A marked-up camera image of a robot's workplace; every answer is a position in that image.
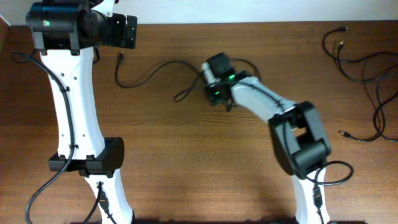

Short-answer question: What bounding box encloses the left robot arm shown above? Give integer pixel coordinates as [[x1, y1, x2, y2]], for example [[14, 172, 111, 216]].
[[26, 1, 137, 223]]

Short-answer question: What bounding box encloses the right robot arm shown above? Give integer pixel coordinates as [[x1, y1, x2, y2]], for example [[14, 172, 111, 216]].
[[201, 53, 331, 223]]

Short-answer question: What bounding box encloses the black USB cable long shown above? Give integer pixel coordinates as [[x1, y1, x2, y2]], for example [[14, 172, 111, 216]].
[[114, 52, 237, 113]]

